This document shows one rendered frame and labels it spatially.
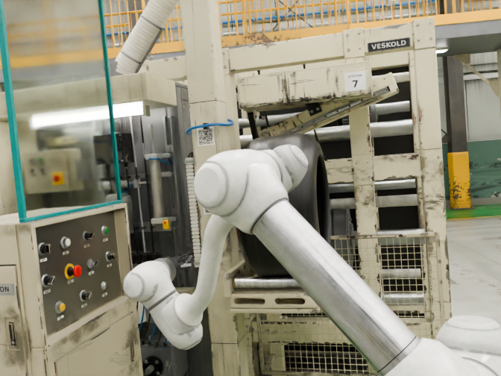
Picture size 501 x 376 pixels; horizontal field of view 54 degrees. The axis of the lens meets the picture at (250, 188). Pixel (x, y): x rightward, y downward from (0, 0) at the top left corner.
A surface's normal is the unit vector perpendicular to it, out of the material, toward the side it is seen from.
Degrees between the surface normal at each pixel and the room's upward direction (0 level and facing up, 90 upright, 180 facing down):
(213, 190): 85
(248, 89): 90
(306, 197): 82
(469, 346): 86
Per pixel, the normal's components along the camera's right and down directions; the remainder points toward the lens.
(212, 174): -0.65, 0.07
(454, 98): -0.07, 0.06
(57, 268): 0.96, -0.07
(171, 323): -0.35, 0.16
